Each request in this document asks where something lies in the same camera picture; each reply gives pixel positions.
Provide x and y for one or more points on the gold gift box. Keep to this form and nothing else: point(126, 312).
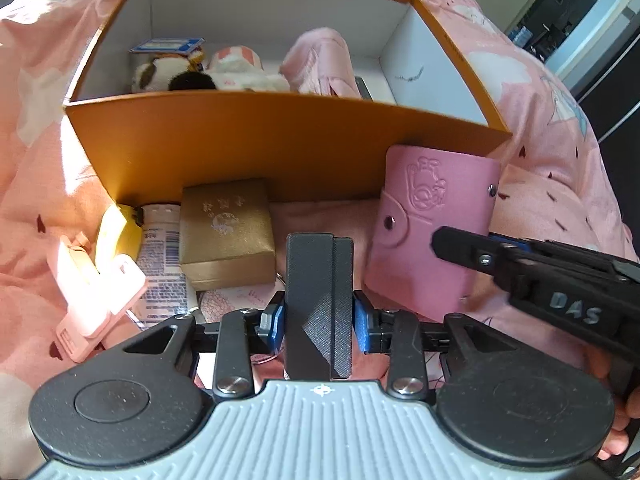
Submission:
point(225, 230)

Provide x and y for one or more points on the orange cardboard box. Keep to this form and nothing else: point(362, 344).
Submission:
point(250, 145)

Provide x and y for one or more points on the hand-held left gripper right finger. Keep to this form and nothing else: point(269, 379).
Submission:
point(361, 325)

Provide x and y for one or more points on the black textured box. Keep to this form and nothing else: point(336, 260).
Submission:
point(310, 285)

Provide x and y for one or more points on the pink patterned paper card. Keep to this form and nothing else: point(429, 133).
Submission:
point(225, 302)

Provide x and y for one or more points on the pink clip holder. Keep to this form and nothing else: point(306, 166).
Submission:
point(85, 300)

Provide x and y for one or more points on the pink printed blanket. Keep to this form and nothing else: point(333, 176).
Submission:
point(540, 185)

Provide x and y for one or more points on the pink fabric pouch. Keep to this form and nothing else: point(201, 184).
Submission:
point(320, 60)

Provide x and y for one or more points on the white tube yellow cap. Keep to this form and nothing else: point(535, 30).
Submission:
point(160, 250)

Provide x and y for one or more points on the grey door frame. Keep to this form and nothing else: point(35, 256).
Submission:
point(590, 45)

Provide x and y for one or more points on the person's right hand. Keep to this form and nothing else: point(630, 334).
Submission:
point(627, 412)

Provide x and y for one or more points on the blue white hang tag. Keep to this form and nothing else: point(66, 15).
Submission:
point(167, 46)

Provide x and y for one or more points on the pink card wallet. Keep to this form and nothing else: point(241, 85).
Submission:
point(415, 210)

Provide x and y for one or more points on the pink white striped plush toy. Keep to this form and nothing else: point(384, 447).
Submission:
point(235, 57)

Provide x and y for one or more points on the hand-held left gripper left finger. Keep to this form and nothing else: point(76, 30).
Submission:
point(272, 322)

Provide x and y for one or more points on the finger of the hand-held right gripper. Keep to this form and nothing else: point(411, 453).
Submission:
point(505, 240)
point(460, 250)

